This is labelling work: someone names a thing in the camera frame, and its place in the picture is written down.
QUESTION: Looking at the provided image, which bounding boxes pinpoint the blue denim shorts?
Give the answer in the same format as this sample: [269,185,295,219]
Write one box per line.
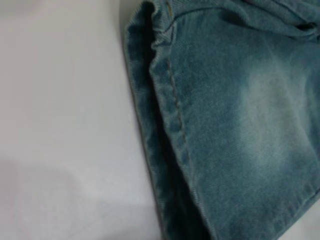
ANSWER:
[124,0,320,240]

